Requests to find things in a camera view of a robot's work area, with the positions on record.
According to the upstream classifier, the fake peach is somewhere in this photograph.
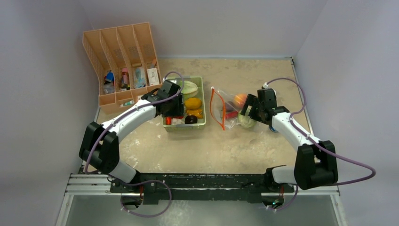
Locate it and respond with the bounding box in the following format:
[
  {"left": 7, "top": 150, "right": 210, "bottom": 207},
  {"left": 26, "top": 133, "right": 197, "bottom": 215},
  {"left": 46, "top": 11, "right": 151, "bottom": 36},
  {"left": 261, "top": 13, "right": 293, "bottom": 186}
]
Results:
[{"left": 233, "top": 94, "right": 247, "bottom": 108}]

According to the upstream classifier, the light green plastic basket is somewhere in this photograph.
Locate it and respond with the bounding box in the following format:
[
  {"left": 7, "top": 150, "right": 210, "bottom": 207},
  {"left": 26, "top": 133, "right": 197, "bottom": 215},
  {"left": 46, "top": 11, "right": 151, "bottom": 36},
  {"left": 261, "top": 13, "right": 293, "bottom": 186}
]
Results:
[{"left": 162, "top": 76, "right": 207, "bottom": 132}]

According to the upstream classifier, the fake red chili pepper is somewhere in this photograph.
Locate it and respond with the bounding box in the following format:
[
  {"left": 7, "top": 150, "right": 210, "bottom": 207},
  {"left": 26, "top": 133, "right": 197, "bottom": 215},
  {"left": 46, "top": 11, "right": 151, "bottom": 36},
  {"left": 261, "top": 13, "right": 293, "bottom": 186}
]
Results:
[{"left": 224, "top": 111, "right": 239, "bottom": 120}]

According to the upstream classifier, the blue object in organizer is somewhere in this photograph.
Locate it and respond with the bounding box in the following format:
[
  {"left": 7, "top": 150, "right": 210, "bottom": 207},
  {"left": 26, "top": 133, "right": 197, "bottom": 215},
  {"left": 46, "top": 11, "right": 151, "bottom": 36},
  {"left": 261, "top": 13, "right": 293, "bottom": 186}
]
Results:
[{"left": 104, "top": 71, "right": 114, "bottom": 84}]

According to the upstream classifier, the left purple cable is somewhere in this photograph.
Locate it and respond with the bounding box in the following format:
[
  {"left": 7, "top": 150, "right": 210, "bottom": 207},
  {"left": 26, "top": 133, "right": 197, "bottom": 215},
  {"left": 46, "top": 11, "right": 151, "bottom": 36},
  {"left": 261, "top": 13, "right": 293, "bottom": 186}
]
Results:
[{"left": 83, "top": 71, "right": 184, "bottom": 175}]

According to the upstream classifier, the white packaged item card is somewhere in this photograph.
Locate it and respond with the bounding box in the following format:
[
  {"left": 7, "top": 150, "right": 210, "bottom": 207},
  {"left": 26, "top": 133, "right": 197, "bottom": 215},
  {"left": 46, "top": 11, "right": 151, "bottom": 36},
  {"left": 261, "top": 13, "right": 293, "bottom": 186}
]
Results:
[{"left": 147, "top": 67, "right": 160, "bottom": 86}]

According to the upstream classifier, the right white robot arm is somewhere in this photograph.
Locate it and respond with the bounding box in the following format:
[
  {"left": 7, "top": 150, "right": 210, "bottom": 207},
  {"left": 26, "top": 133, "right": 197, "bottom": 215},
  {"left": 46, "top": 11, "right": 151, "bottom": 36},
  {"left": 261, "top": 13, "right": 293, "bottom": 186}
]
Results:
[{"left": 241, "top": 88, "right": 338, "bottom": 192}]

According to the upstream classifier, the fake green cabbage head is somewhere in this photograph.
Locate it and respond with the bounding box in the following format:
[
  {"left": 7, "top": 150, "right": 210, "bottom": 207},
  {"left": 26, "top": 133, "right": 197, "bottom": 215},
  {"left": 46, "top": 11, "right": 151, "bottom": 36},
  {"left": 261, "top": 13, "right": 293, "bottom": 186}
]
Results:
[{"left": 237, "top": 114, "right": 257, "bottom": 129}]

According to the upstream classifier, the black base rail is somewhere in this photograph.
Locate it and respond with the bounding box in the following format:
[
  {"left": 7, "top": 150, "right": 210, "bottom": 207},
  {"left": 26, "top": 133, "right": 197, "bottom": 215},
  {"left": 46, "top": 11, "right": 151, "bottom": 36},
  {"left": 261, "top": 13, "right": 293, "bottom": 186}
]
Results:
[{"left": 110, "top": 173, "right": 295, "bottom": 206}]

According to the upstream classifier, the fake purple onion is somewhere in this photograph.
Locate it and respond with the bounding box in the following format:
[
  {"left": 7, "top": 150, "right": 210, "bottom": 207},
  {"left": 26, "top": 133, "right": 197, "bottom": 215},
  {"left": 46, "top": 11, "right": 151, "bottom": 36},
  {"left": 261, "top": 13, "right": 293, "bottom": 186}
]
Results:
[{"left": 225, "top": 101, "right": 237, "bottom": 112}]

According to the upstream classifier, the fake dark purple plum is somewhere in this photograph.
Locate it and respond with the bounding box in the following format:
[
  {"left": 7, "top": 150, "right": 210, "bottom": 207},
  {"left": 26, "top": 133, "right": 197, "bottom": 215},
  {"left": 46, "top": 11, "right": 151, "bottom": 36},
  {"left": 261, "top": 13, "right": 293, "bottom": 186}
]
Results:
[{"left": 184, "top": 115, "right": 198, "bottom": 124}]

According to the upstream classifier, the clear zip top bag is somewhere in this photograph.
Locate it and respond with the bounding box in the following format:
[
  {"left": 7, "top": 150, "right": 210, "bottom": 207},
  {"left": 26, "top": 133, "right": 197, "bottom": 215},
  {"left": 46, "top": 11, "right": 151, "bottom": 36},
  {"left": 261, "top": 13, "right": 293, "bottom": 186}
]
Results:
[{"left": 209, "top": 86, "right": 256, "bottom": 130}]

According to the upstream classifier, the fake white garlic bulb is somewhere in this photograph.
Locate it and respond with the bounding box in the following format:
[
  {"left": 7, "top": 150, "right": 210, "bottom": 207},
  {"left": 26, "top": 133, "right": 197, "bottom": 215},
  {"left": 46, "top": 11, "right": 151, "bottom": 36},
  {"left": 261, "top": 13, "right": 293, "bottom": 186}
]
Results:
[{"left": 171, "top": 118, "right": 185, "bottom": 125}]

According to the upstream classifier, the light blue packet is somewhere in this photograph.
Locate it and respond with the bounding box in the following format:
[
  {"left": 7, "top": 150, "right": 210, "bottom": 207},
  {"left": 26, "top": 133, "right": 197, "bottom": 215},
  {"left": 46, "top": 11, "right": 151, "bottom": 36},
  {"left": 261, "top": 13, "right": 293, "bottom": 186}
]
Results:
[{"left": 133, "top": 67, "right": 146, "bottom": 89}]

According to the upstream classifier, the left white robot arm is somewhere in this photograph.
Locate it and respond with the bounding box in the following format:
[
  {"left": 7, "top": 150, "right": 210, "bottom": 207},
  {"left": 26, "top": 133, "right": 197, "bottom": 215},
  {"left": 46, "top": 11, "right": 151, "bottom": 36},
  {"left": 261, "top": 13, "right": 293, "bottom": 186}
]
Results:
[{"left": 79, "top": 80, "right": 183, "bottom": 193}]

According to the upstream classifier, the pink plastic file organizer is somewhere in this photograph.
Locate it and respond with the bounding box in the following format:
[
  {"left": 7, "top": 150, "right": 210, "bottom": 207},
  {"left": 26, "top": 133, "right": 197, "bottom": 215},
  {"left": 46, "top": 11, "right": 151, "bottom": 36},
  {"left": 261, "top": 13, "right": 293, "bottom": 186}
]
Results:
[{"left": 82, "top": 22, "right": 163, "bottom": 114}]

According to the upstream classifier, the fake yellow lemon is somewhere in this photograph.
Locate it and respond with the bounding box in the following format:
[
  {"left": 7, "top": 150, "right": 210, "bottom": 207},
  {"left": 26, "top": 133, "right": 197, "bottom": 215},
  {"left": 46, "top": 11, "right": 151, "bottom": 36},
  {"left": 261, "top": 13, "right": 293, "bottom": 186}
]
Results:
[{"left": 184, "top": 97, "right": 202, "bottom": 110}]

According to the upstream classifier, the fake napa cabbage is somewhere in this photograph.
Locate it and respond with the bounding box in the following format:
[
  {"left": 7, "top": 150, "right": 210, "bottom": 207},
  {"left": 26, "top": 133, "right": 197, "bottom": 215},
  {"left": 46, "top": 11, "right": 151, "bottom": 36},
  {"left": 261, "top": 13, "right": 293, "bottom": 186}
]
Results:
[{"left": 181, "top": 81, "right": 199, "bottom": 99}]

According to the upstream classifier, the pink capped bottle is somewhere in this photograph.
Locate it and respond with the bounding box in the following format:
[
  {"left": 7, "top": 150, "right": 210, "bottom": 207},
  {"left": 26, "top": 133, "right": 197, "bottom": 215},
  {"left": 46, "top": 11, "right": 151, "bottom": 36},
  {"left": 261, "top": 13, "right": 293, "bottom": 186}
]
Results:
[{"left": 120, "top": 67, "right": 130, "bottom": 91}]

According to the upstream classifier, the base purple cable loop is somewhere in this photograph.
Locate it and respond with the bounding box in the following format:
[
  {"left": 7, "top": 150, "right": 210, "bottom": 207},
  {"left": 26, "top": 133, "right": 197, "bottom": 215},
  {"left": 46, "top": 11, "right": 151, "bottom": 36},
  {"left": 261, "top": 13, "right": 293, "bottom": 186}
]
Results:
[{"left": 120, "top": 180, "right": 173, "bottom": 218}]

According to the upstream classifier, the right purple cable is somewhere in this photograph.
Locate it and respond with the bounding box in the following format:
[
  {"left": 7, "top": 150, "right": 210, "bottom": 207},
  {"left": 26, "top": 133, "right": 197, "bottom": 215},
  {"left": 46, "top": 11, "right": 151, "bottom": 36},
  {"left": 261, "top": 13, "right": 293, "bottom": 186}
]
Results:
[{"left": 263, "top": 77, "right": 376, "bottom": 186}]

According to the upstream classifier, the fake orange ginger root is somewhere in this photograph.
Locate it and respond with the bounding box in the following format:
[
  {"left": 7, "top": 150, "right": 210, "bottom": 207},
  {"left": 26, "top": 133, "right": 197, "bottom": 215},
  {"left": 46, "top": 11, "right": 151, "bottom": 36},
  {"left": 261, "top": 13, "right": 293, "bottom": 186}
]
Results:
[{"left": 186, "top": 109, "right": 204, "bottom": 119}]

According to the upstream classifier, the green white glue stick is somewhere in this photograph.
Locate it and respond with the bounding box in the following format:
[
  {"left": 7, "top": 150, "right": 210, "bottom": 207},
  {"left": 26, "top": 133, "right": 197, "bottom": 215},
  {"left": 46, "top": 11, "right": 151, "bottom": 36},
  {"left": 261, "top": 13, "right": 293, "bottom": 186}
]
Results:
[{"left": 120, "top": 100, "right": 135, "bottom": 107}]

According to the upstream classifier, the fake red bell pepper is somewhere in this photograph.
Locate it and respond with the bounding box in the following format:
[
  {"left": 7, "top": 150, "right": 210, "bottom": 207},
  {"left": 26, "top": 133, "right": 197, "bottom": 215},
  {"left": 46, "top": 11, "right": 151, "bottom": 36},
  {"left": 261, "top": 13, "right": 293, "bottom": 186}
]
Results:
[{"left": 165, "top": 116, "right": 173, "bottom": 125}]

